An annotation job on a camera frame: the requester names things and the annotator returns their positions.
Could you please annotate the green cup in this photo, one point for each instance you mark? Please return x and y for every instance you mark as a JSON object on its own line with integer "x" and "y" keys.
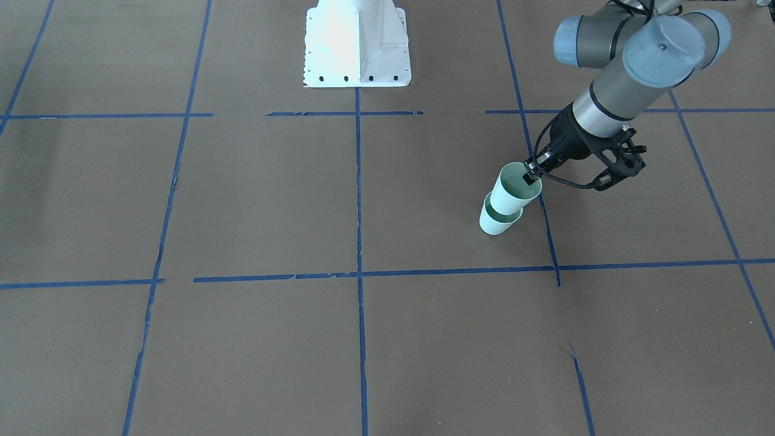
{"x": 493, "y": 222}
{"x": 514, "y": 189}

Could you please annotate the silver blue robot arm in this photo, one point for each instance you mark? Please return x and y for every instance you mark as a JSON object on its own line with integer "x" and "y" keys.
{"x": 640, "y": 53}

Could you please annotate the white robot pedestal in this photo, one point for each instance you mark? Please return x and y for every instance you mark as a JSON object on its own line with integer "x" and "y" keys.
{"x": 350, "y": 44}

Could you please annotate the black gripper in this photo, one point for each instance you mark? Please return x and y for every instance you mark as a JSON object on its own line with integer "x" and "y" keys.
{"x": 569, "y": 138}

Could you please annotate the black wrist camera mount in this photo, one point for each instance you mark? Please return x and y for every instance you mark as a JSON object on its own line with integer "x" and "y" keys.
{"x": 620, "y": 155}

